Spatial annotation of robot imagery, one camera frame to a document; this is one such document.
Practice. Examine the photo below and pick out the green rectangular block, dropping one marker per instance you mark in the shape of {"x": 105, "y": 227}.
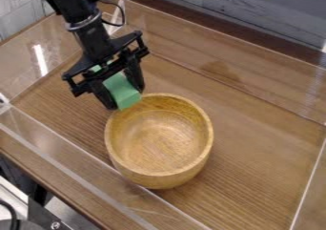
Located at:
{"x": 124, "y": 94}

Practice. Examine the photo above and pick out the clear acrylic corner bracket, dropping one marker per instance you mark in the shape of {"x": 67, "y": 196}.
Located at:
{"x": 113, "y": 20}

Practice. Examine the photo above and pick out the black metal mount plate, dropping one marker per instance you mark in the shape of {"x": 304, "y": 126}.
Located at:
{"x": 44, "y": 219}

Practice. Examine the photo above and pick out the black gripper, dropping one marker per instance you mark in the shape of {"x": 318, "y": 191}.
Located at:
{"x": 105, "y": 56}

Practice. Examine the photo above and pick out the clear acrylic tray wall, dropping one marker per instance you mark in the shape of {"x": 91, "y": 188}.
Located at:
{"x": 263, "y": 181}

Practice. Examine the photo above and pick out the brown wooden bowl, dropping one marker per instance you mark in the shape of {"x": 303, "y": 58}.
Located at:
{"x": 159, "y": 140}

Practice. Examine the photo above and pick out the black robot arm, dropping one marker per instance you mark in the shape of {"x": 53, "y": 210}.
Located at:
{"x": 76, "y": 11}

